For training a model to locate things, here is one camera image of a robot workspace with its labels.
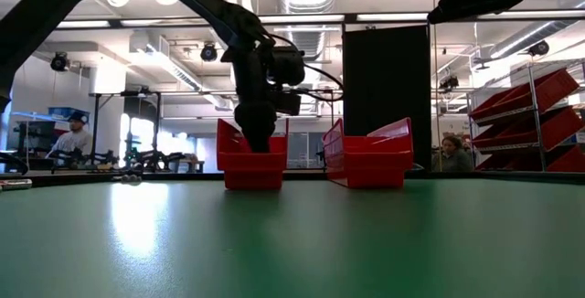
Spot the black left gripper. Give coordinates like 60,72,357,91
220,37,303,154

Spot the red plastic bin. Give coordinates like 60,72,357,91
216,118,290,191
322,117,415,189

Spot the ceiling light strip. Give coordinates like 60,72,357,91
477,9,585,19
258,13,345,24
57,19,111,29

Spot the black ceiling spotlight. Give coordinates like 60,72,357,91
439,74,461,91
527,39,551,57
49,50,70,73
199,41,219,63

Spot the red shelf bin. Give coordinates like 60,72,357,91
529,105,585,151
546,144,585,173
472,119,545,150
474,150,546,172
514,67,580,115
469,85,534,123

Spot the green table mat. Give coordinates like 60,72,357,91
0,177,585,298

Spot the black partition panel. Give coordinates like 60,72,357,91
342,24,431,171

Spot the blue storage bin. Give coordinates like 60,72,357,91
48,106,90,123

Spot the dark utility cart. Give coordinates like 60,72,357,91
11,111,92,174

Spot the black aluminium table frame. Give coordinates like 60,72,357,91
0,168,585,187

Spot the black station frame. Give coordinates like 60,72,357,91
89,88,162,172
262,86,337,171

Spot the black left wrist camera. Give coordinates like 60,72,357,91
270,45,306,87

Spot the wire shelf rack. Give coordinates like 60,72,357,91
465,59,585,173

